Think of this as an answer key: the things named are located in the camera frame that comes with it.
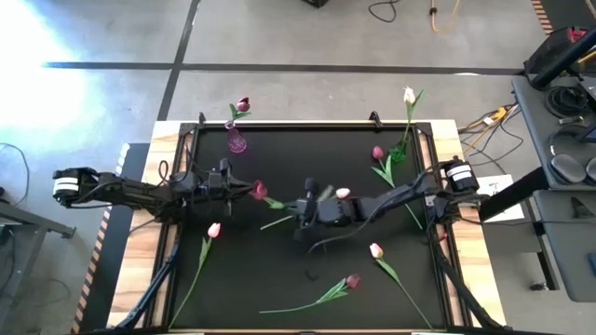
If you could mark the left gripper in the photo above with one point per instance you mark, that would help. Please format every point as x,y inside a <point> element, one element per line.
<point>226,188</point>

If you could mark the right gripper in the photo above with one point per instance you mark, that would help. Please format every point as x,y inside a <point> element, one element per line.
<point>319,214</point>

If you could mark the dark red artificial tulip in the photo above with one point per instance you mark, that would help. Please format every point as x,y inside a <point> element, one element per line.
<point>243,104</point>
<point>378,152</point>
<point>353,280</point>
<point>259,190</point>

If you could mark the pink artificial tulip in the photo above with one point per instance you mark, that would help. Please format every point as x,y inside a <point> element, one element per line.
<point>343,192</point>
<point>376,250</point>
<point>214,230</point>

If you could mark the white tulip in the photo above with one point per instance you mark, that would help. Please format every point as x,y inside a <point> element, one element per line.
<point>409,95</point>

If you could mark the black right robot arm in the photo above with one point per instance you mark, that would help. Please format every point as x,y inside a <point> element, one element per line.
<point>396,200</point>

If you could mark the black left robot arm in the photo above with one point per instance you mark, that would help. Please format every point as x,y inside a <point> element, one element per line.
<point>130,193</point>

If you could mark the purple glass vase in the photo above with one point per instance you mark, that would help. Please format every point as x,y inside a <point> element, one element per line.
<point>236,142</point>

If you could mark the green glass vase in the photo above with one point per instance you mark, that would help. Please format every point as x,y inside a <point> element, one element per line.
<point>398,153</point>

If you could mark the black table mat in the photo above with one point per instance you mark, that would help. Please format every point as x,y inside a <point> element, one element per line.
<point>279,270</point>

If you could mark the black floor mat striped edge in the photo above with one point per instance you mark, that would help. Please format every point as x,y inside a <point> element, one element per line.
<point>107,260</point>

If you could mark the white paper sheet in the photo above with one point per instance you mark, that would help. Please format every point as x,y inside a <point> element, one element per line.
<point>498,183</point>

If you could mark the black desk support beam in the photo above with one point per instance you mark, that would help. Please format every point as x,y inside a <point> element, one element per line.
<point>512,200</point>

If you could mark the grey side table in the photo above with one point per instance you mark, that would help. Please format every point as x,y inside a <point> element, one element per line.
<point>28,223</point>

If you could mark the grey desk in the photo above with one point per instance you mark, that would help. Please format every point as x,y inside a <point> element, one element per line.
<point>535,139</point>
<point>568,251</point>

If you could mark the black box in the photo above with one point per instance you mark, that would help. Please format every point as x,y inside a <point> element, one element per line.
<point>547,46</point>

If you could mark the black pole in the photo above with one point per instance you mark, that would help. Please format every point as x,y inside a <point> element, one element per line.
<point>563,56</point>

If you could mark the black frame clamp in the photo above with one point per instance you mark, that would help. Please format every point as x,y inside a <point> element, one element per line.
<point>201,118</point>
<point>375,119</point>

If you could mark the black diagonal frame strut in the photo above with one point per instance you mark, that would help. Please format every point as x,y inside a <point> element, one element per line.
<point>461,288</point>
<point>153,290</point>

